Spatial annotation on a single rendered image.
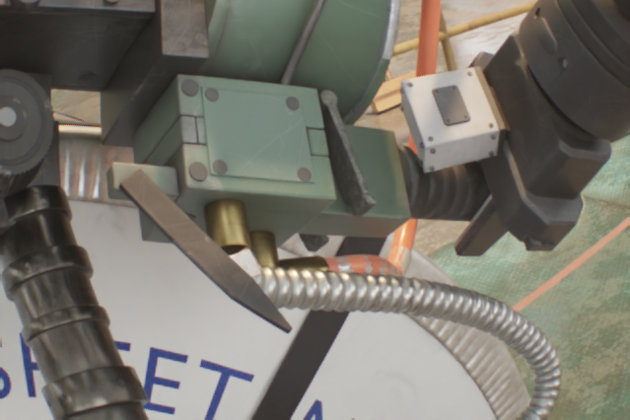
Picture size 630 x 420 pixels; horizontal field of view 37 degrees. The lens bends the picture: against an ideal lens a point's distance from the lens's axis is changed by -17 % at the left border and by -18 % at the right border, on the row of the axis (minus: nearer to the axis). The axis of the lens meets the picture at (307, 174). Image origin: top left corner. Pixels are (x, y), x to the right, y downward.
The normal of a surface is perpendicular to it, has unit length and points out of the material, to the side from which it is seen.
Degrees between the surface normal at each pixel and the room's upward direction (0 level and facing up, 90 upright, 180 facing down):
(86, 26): 137
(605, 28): 90
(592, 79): 100
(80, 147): 90
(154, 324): 90
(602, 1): 54
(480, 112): 40
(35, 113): 58
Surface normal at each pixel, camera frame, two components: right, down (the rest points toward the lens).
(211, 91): 0.47, -0.43
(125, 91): -0.87, -0.07
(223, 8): 0.45, 0.27
